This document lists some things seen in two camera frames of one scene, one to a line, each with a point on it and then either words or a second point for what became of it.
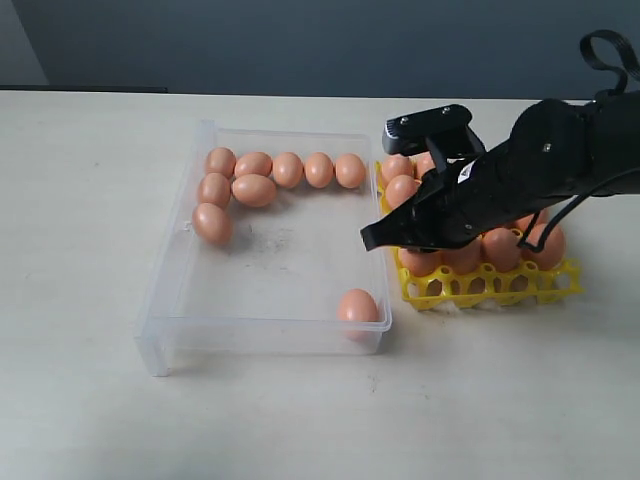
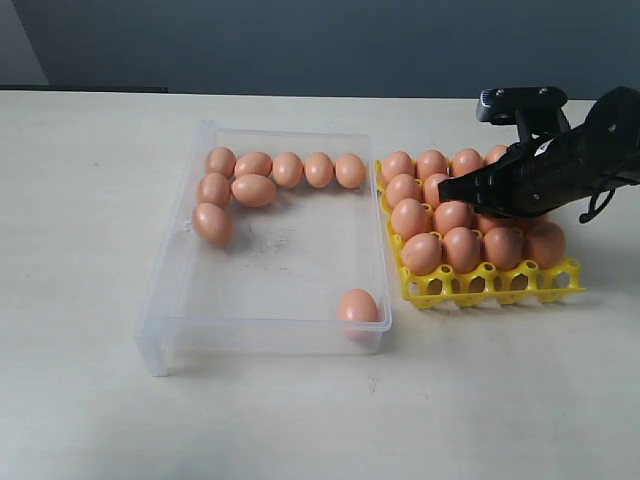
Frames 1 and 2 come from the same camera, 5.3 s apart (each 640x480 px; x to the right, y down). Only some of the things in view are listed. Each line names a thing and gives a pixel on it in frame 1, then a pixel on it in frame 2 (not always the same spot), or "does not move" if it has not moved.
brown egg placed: (395, 165) does not move
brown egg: (400, 189) does not move
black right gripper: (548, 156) → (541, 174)
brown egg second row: (420, 263) does not move
